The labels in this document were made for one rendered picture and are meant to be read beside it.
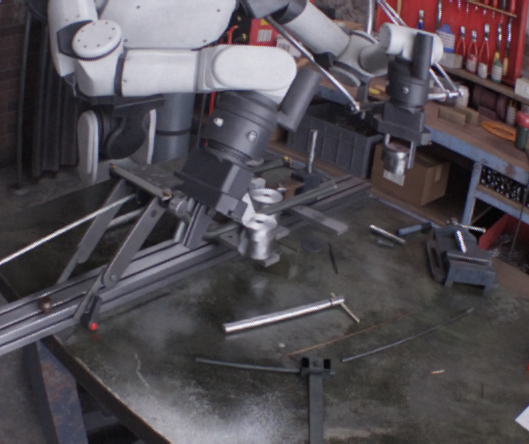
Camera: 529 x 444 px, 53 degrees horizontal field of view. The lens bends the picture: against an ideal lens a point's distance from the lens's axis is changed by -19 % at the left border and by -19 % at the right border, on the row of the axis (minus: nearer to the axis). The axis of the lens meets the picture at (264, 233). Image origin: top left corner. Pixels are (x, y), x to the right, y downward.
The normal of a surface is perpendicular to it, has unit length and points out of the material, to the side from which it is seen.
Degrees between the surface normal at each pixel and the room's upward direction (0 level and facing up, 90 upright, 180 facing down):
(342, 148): 90
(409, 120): 90
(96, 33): 37
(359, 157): 90
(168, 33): 111
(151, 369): 0
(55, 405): 90
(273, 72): 67
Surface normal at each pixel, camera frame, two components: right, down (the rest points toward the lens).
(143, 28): 0.40, 0.74
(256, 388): 0.12, -0.88
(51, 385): 0.75, 0.38
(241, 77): 0.08, 0.08
